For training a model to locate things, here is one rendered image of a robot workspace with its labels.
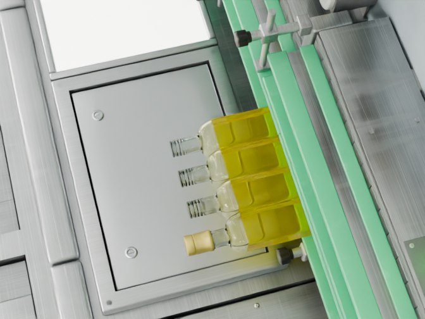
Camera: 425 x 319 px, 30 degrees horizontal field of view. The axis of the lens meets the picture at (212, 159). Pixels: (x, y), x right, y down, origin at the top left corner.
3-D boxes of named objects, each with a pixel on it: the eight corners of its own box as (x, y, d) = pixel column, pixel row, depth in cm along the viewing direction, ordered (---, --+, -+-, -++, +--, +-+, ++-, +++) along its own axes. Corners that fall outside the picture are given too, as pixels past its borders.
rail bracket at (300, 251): (342, 237, 142) (271, 256, 140) (350, 225, 136) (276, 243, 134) (350, 257, 140) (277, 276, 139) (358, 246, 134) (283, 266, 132)
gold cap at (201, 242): (209, 226, 129) (182, 232, 128) (214, 245, 127) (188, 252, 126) (208, 234, 132) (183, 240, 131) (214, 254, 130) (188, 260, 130)
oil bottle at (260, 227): (339, 196, 136) (220, 226, 133) (346, 184, 131) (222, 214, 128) (350, 226, 134) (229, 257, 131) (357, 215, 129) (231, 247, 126)
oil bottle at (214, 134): (308, 109, 143) (193, 135, 140) (313, 94, 138) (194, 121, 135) (317, 136, 141) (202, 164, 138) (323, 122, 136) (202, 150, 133)
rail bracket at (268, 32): (297, 50, 139) (229, 66, 138) (312, -6, 124) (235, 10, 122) (302, 65, 138) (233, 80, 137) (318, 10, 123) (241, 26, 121)
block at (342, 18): (336, 37, 139) (298, 45, 138) (346, 5, 130) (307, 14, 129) (343, 54, 137) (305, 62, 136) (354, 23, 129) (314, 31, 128)
